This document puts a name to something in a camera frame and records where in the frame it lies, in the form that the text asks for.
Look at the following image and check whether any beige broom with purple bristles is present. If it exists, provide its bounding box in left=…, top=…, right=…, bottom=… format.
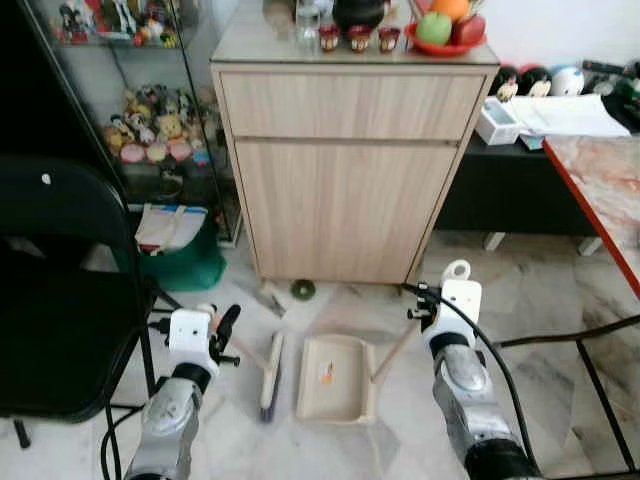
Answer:
left=208, top=312, right=288, bottom=423

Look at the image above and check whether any beige long-handled dustpan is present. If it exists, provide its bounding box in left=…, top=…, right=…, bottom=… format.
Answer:
left=294, top=320, right=426, bottom=427

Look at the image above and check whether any green bag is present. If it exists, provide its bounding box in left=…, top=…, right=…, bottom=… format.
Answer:
left=134, top=203, right=228, bottom=293

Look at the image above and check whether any small round green disc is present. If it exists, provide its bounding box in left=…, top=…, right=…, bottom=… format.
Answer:
left=290, top=279, right=318, bottom=302

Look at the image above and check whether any light wooden cabinet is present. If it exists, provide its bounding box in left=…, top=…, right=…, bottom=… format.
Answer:
left=210, top=0, right=502, bottom=287

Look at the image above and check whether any black folding chair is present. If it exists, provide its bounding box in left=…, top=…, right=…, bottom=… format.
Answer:
left=0, top=155, right=163, bottom=451

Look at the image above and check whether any glass display cabinet with figurines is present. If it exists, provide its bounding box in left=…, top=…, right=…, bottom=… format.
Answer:
left=20, top=0, right=242, bottom=247

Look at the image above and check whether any red-edged marble table top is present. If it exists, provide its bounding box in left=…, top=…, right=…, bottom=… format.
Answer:
left=543, top=134, right=640, bottom=297

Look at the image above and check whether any small red cup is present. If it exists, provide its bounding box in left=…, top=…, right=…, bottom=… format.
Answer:
left=318, top=25, right=342, bottom=54
left=377, top=27, right=403, bottom=54
left=346, top=25, right=374, bottom=54

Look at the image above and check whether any clear drinking glass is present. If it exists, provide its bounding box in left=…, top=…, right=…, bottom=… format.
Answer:
left=293, top=0, right=322, bottom=47

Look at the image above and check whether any black low console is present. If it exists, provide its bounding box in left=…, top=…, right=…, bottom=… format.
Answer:
left=434, top=62, right=640, bottom=238

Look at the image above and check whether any white paper sheet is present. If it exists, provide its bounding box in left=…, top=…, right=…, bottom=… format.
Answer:
left=505, top=94, right=632, bottom=140

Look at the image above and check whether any small white box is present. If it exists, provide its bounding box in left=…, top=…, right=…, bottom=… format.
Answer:
left=476, top=100, right=522, bottom=148

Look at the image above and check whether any black round pot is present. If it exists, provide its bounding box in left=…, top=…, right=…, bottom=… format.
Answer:
left=331, top=0, right=390, bottom=32

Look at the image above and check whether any red fruit bowl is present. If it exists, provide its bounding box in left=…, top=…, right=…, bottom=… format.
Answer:
left=405, top=20, right=489, bottom=59

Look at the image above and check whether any white and blue round figure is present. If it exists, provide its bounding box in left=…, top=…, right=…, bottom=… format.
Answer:
left=549, top=64, right=587, bottom=99

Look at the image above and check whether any green apple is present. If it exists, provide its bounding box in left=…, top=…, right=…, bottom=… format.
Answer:
left=415, top=12, right=454, bottom=47

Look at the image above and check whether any red apple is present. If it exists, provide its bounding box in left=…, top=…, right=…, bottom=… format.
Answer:
left=452, top=14, right=488, bottom=47

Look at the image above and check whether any orange fruit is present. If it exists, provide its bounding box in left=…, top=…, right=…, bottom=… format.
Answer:
left=431, top=0, right=472, bottom=24

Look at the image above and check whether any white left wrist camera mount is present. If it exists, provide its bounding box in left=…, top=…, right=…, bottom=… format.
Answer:
left=167, top=307, right=220, bottom=374

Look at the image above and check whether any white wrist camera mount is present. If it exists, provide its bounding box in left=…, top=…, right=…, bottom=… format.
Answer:
left=167, top=307, right=220, bottom=374
left=438, top=260, right=484, bottom=339

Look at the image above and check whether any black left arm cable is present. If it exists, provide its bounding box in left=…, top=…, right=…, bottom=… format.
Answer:
left=99, top=318, right=173, bottom=480

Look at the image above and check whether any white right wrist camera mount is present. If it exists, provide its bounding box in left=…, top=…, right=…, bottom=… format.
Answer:
left=438, top=260, right=484, bottom=339

